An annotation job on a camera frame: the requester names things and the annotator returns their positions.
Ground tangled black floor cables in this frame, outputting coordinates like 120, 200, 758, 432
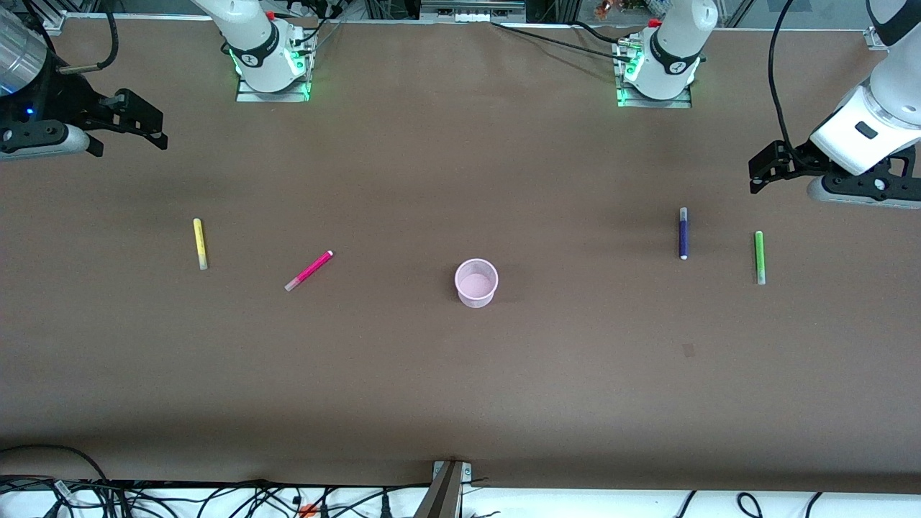
0, 475, 432, 518

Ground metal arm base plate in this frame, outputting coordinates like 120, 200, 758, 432
236, 36, 317, 104
613, 40, 694, 109

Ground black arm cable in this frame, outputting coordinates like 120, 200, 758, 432
767, 0, 817, 165
59, 0, 120, 74

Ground black looped floor cable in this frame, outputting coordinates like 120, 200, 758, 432
0, 444, 109, 484

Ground short black table cable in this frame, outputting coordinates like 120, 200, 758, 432
568, 20, 638, 44

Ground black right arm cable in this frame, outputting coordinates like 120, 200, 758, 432
59, 0, 120, 74

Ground metal table edge bracket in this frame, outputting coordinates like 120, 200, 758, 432
414, 460, 474, 518

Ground pink highlighter pen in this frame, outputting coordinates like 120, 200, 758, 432
284, 250, 335, 293

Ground pink round pen holder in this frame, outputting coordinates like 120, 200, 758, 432
454, 258, 499, 309

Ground long black table cable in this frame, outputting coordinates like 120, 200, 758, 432
489, 20, 634, 62

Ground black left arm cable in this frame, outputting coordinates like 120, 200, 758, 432
767, 0, 817, 165

